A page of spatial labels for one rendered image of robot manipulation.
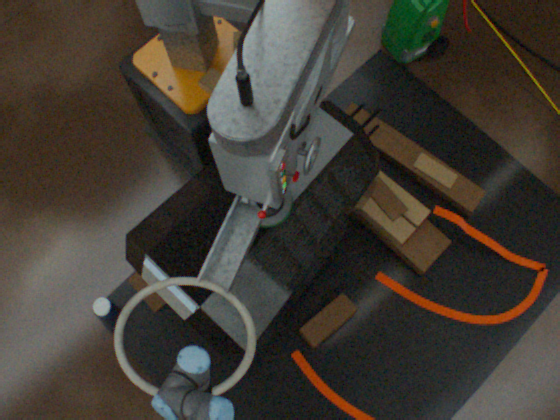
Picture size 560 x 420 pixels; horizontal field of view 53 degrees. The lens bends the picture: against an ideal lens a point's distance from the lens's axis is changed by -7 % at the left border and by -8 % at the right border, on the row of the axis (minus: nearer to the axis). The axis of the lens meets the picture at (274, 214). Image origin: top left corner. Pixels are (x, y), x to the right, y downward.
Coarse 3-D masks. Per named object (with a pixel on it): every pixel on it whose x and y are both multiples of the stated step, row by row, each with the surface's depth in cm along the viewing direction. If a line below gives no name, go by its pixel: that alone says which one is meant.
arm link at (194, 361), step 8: (184, 352) 164; (192, 352) 164; (200, 352) 165; (184, 360) 162; (192, 360) 163; (200, 360) 163; (208, 360) 164; (176, 368) 163; (184, 368) 161; (192, 368) 161; (200, 368) 161; (208, 368) 166; (192, 376) 161; (200, 376) 163; (208, 376) 170; (200, 384) 168
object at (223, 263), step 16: (304, 144) 231; (240, 208) 227; (256, 208) 226; (224, 224) 220; (240, 224) 224; (256, 224) 219; (224, 240) 222; (240, 240) 222; (208, 256) 216; (224, 256) 220; (240, 256) 216; (208, 272) 218; (224, 272) 218
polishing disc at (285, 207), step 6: (288, 192) 248; (246, 198) 249; (288, 198) 247; (252, 204) 247; (282, 204) 247; (288, 204) 247; (270, 210) 246; (276, 210) 246; (282, 210) 246; (288, 210) 246; (270, 216) 245; (276, 216) 245; (282, 216) 245; (264, 222) 245; (270, 222) 244; (276, 222) 245
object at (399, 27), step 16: (400, 0) 332; (416, 0) 323; (432, 0) 317; (448, 0) 320; (400, 16) 338; (416, 16) 326; (432, 16) 327; (384, 32) 362; (400, 32) 345; (416, 32) 336; (432, 32) 344; (400, 48) 354; (416, 48) 353; (432, 48) 355
